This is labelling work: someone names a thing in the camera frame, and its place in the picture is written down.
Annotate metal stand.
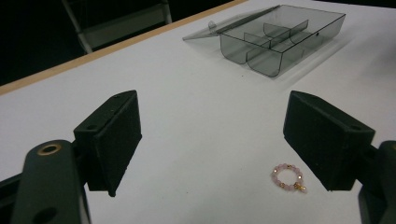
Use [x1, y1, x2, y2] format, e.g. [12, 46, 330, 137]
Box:
[61, 0, 173, 54]

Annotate clear grey plastic compartment box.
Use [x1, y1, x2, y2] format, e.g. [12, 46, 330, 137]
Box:
[182, 4, 347, 78]

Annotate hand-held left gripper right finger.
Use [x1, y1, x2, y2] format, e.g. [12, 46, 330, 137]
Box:
[282, 90, 376, 192]

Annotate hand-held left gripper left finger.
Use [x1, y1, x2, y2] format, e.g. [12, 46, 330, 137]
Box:
[73, 90, 143, 198]

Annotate pink beaded ring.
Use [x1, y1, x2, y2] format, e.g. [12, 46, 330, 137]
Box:
[270, 162, 308, 194]

